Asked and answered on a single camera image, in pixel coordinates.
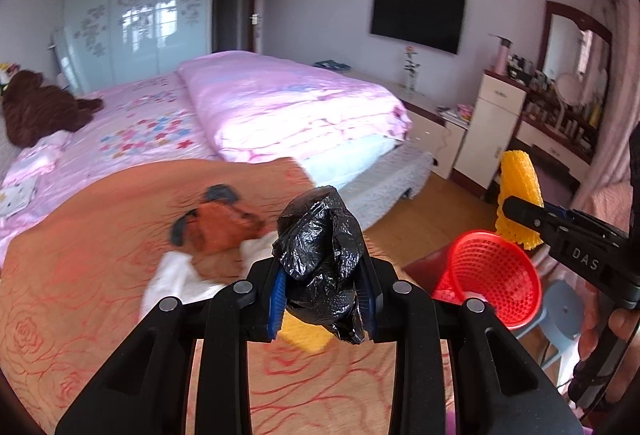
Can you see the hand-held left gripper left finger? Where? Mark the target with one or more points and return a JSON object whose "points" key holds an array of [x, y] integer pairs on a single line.
{"points": [[277, 300]]}

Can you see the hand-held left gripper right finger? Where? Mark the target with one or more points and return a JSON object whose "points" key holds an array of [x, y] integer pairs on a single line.
{"points": [[367, 300]]}

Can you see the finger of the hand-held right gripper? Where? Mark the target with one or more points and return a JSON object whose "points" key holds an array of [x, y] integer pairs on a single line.
{"points": [[530, 212]]}

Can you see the yellow foam fruit net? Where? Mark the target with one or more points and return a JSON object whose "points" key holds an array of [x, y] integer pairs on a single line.
{"points": [[300, 335], [520, 175]]}

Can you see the white tissue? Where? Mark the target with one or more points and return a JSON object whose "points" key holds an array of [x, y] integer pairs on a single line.
{"points": [[255, 250]]}

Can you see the black plastic bag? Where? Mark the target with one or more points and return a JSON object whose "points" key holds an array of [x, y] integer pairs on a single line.
{"points": [[315, 240]]}

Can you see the red plastic basket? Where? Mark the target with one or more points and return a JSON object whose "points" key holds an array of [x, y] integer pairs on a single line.
{"points": [[490, 275]]}

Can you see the orange bag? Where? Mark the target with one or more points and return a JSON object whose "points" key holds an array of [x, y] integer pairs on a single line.
{"points": [[220, 230]]}

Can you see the white mesh cloth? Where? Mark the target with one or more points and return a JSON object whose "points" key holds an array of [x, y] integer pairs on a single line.
{"points": [[170, 280]]}

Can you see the person's right hand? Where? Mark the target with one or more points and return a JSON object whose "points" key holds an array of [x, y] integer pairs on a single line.
{"points": [[590, 330]]}

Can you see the blue-grey plastic stool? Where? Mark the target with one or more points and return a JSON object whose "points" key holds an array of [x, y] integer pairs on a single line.
{"points": [[560, 310]]}

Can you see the pink fuzzy robe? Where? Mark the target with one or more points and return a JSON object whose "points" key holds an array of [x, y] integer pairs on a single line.
{"points": [[615, 200]]}

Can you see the vanity mirror with cosmetics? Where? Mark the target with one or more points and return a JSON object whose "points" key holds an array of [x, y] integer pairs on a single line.
{"points": [[555, 147]]}

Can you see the cream tall cabinet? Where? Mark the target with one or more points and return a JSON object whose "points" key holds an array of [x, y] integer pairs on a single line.
{"points": [[492, 130]]}

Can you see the grey patterned bed cover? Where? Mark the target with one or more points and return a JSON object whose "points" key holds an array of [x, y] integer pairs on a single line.
{"points": [[390, 185]]}

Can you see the row of cosmetic bottles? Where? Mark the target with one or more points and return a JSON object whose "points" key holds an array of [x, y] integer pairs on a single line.
{"points": [[595, 112]]}

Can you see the small pink toy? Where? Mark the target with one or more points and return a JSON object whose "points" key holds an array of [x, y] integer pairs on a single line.
{"points": [[465, 110]]}

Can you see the stack of books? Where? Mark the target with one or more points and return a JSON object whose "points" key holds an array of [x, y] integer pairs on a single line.
{"points": [[450, 114]]}

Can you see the round makeup mirror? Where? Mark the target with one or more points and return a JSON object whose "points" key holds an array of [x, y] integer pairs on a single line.
{"points": [[567, 90]]}

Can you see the cream low cabinet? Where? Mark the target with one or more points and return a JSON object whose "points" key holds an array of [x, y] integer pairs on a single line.
{"points": [[425, 130]]}

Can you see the light blue folded quilt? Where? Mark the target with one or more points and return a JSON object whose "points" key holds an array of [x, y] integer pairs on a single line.
{"points": [[350, 155]]}

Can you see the pink curtain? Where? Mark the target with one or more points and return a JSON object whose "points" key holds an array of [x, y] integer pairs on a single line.
{"points": [[615, 90]]}

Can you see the pink thermos bottle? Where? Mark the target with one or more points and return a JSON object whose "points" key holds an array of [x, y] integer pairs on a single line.
{"points": [[501, 57]]}

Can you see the pink rose in glass vase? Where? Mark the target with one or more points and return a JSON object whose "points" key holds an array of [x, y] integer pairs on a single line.
{"points": [[410, 82]]}

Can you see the orange rose-print tablecloth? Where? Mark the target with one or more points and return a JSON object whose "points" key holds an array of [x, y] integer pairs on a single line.
{"points": [[100, 265]]}

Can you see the pink folded quilt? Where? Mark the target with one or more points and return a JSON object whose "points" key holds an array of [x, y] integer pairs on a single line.
{"points": [[280, 100]]}

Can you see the pink floral bedsheet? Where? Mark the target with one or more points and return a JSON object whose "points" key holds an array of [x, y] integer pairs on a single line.
{"points": [[140, 125]]}

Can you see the pink cartoon-print pillow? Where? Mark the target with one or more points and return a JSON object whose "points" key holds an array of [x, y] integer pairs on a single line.
{"points": [[30, 175]]}

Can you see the brown plush blanket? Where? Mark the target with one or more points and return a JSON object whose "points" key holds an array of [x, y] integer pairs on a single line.
{"points": [[35, 110]]}

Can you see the glass-door wardrobe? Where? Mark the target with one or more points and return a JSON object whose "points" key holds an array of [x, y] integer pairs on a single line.
{"points": [[140, 15]]}

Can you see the white yellow plush toy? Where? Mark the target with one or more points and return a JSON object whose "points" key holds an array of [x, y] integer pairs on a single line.
{"points": [[7, 72]]}

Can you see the black wall television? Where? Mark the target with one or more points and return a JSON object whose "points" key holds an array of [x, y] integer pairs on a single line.
{"points": [[417, 17]]}

